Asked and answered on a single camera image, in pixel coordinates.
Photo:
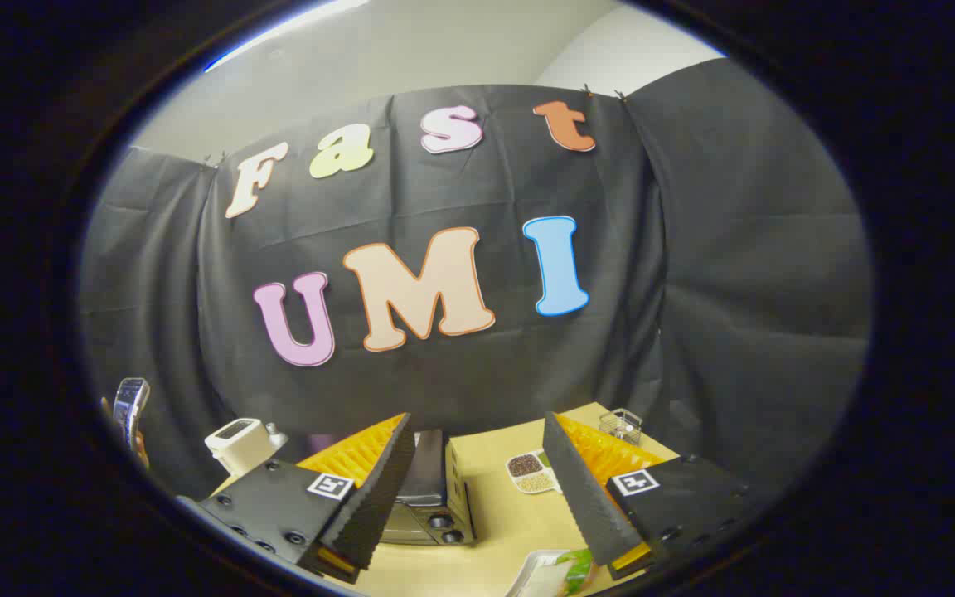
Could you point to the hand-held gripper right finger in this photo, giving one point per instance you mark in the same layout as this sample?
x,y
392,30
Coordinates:
x,y
581,497

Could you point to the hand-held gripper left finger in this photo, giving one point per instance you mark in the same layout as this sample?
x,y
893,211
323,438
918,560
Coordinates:
x,y
378,497

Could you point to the black toaster oven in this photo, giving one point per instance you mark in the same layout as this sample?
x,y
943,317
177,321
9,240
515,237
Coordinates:
x,y
432,506

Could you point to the white bread lettuce sandwich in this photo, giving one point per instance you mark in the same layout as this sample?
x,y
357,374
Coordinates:
x,y
579,568

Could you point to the white divided dish with beans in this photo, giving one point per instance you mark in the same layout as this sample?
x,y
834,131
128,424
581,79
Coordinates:
x,y
529,473

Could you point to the white ribbed dish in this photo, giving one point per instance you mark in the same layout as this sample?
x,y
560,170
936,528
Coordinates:
x,y
537,576

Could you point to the white countertop appliance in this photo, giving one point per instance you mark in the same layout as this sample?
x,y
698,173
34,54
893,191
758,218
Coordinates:
x,y
241,446

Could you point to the black backdrop cloth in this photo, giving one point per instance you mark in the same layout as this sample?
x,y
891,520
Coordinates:
x,y
693,249

